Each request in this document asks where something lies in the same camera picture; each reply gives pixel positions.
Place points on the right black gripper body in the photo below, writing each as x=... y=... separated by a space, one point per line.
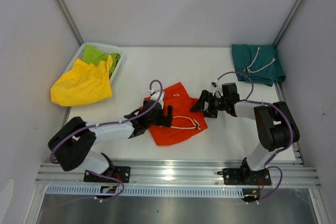
x=216 y=104

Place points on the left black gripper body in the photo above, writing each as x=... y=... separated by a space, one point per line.
x=156 y=121

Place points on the orange shorts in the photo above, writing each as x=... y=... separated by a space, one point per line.
x=177 y=96

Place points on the teal green shorts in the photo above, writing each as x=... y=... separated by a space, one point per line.
x=258 y=63

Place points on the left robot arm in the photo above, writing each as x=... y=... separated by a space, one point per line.
x=71 y=146

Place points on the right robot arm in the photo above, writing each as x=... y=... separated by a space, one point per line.
x=276 y=129

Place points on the yellow shorts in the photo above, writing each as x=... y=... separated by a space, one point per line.
x=83 y=84

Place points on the lime green shorts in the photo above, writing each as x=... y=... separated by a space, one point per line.
x=92 y=55

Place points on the white plastic basket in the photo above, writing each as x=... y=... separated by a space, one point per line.
x=102 y=47

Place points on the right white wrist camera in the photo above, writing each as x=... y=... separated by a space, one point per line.
x=215 y=87

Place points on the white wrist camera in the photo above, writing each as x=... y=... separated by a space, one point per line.
x=157 y=95
x=215 y=87

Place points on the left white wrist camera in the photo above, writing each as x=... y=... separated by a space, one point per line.
x=157 y=95

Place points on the white orange-shorts drawstring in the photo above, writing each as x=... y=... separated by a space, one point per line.
x=185 y=123

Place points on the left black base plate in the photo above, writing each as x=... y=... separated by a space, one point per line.
x=122 y=173

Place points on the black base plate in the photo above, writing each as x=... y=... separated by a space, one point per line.
x=122 y=173
x=246 y=177

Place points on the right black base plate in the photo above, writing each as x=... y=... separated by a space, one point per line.
x=246 y=177

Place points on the white slotted cable duct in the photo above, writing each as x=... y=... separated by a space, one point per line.
x=215 y=192

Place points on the aluminium mounting rail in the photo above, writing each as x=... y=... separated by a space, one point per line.
x=184 y=174

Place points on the right aluminium frame post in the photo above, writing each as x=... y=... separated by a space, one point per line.
x=294 y=11

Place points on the aluminium frame post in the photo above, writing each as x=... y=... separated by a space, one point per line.
x=294 y=11
x=69 y=20

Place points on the left aluminium frame post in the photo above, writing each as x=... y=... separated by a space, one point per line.
x=69 y=20

